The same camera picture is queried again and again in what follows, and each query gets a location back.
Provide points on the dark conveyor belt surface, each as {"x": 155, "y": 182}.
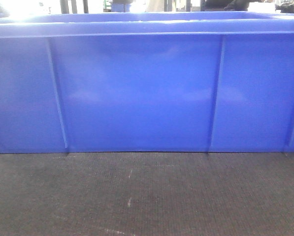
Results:
{"x": 147, "y": 194}

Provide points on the large blue plastic bin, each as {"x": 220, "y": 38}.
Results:
{"x": 172, "y": 82}

